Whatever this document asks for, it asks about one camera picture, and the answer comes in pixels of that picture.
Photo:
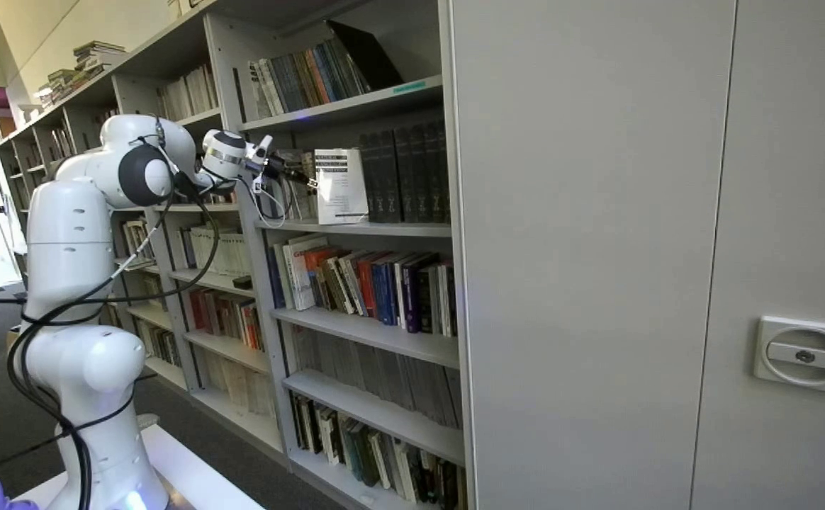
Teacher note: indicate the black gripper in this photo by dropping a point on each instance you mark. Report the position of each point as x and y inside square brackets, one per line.
[267, 160]

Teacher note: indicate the thin white-spined journal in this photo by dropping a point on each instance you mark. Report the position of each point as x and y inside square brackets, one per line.
[341, 189]

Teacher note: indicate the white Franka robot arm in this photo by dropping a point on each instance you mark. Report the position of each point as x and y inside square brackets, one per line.
[65, 244]

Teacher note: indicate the cream book grid pattern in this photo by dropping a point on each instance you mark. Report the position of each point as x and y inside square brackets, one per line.
[307, 201]

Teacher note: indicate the cream book black dot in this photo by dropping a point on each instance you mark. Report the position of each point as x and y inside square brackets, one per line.
[313, 201]

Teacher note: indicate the pale grey book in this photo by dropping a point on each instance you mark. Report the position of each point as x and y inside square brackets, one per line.
[267, 89]

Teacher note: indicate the dark grey book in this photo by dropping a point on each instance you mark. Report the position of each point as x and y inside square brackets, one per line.
[286, 82]

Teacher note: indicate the blue book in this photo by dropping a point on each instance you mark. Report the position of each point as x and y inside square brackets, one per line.
[385, 292]
[324, 75]

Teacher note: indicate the grey-blue book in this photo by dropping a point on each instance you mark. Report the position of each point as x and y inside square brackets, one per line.
[276, 279]

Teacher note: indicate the orange-red book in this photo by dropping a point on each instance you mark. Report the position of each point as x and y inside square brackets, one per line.
[321, 281]

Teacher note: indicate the dark teal book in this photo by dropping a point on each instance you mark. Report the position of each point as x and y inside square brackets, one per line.
[345, 70]

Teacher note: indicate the brown and white book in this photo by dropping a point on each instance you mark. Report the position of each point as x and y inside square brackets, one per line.
[343, 284]

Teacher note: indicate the red book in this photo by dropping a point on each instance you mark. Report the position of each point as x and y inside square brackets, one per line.
[365, 288]
[201, 316]
[245, 330]

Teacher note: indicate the green shelf label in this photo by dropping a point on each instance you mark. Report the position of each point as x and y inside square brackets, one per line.
[418, 85]

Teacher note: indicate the beige book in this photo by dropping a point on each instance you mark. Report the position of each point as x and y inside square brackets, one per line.
[215, 378]
[255, 391]

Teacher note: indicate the green book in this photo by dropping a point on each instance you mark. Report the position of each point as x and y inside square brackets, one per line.
[354, 455]

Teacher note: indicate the tall grey metal cabinet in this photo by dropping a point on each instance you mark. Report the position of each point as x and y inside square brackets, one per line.
[599, 237]

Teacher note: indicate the thin grey journal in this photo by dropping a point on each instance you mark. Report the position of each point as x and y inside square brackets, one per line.
[283, 201]

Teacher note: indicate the dark bound volume numbered 1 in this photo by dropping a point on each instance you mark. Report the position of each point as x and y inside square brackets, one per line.
[371, 180]

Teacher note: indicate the dark bound volume numbered 2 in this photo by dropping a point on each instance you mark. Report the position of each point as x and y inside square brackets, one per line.
[378, 180]

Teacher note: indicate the dark bound volume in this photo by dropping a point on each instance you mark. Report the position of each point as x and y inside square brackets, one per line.
[389, 180]
[412, 180]
[432, 180]
[399, 180]
[442, 180]
[423, 180]

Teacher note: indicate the small black box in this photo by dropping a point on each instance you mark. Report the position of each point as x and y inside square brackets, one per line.
[242, 281]

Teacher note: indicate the black leaning folder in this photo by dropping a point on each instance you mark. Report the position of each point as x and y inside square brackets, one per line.
[370, 57]

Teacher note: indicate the grey open bookcase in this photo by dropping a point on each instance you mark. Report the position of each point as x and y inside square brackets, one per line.
[165, 373]
[178, 106]
[24, 156]
[364, 332]

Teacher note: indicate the grey bound journal volume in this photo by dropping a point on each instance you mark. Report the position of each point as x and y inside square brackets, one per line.
[385, 380]
[361, 373]
[442, 397]
[415, 386]
[333, 366]

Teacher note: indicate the stack of papers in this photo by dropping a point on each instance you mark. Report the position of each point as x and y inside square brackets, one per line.
[56, 82]
[100, 54]

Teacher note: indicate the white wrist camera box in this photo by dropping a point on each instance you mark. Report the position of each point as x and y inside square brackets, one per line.
[262, 142]

